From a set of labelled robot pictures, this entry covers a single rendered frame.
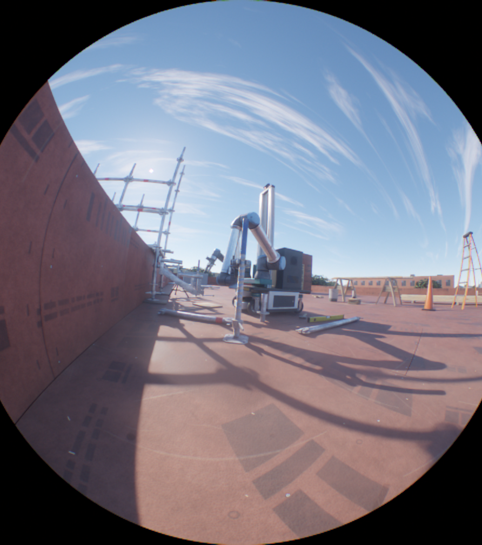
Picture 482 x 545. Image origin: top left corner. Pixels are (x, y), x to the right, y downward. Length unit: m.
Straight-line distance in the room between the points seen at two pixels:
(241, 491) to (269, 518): 0.08
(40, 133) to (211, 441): 0.78
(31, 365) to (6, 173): 0.43
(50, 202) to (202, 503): 0.72
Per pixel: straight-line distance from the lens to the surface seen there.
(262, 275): 1.78
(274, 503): 0.37
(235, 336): 1.00
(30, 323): 0.55
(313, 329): 1.31
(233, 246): 1.38
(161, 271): 2.21
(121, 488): 0.39
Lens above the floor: 0.35
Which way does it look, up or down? 4 degrees up
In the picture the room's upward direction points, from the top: 5 degrees clockwise
